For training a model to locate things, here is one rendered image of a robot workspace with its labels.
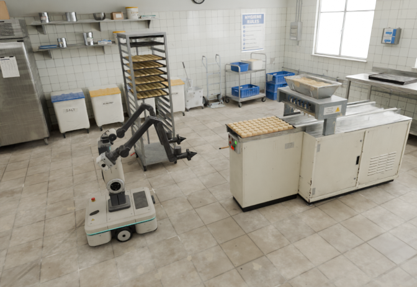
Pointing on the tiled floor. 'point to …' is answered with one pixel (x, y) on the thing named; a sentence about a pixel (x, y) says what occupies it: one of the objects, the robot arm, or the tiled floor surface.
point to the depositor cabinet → (351, 157)
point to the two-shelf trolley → (250, 83)
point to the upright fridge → (21, 89)
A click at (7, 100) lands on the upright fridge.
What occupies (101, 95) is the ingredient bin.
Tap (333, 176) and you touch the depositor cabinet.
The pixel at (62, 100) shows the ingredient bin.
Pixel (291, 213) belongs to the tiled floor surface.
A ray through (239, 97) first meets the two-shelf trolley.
